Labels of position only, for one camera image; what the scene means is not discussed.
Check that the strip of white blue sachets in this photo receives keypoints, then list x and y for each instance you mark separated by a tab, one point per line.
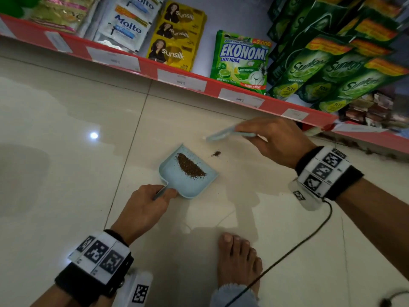
127	25

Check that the light green detergent pouch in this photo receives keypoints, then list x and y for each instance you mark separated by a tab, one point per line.
239	63

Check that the person's right foot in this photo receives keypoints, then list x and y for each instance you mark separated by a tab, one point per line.
238	265

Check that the loose white paper label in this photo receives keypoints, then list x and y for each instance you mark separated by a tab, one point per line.
358	127

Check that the person's left forearm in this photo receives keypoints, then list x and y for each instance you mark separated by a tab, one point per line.
48	298

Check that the store shelf with red edge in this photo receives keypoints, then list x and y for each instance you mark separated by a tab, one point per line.
76	44

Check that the person's right hand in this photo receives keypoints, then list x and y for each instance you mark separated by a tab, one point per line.
281	140

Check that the light blue plastic dustpan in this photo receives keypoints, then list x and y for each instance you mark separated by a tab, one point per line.
198	187

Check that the beige tiled floor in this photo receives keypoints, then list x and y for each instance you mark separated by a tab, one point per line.
64	188

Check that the row of dark green pouches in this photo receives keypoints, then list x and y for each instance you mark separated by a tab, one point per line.
335	60

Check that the strip of yellow sachets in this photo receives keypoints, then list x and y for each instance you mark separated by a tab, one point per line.
175	38

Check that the person's left hand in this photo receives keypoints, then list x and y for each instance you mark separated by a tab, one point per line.
140	214

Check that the strip of gold sachets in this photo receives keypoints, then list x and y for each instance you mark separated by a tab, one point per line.
64	12

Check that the light blue small brush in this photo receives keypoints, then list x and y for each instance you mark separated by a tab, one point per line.
223	134

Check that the green shampoo bottle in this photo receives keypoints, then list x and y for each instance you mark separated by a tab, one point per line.
9	7
30	1

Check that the stack of small brown packets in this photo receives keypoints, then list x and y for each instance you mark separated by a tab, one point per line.
370	110

